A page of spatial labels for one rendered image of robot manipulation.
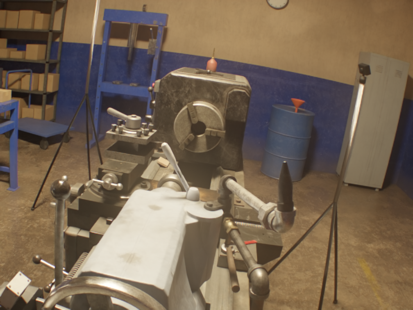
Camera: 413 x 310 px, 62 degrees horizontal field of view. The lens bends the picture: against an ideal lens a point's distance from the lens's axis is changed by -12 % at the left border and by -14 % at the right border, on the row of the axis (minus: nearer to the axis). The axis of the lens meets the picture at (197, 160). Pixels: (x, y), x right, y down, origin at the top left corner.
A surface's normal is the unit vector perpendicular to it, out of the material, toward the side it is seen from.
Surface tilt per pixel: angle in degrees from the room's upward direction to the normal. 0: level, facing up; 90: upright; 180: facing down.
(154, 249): 0
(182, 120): 90
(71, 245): 90
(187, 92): 90
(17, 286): 30
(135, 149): 90
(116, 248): 0
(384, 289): 0
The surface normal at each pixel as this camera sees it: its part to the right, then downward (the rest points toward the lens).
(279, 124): -0.71, 0.11
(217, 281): 0.15, -0.94
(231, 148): -0.09, 0.28
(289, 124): -0.32, 0.24
